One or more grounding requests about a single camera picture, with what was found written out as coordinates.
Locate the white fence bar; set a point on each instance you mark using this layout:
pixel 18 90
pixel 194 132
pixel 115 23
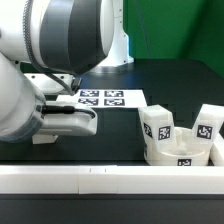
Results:
pixel 18 179
pixel 217 151

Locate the white right fence bar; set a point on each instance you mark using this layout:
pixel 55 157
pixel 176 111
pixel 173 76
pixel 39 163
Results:
pixel 217 151

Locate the white front fence bar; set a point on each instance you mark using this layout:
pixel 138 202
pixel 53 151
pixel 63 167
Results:
pixel 18 179

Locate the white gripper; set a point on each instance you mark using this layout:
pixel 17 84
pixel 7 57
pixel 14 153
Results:
pixel 68 119

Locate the white marker sheet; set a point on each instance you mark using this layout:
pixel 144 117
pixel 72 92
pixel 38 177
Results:
pixel 107 98

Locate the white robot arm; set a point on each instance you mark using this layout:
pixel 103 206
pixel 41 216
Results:
pixel 44 46

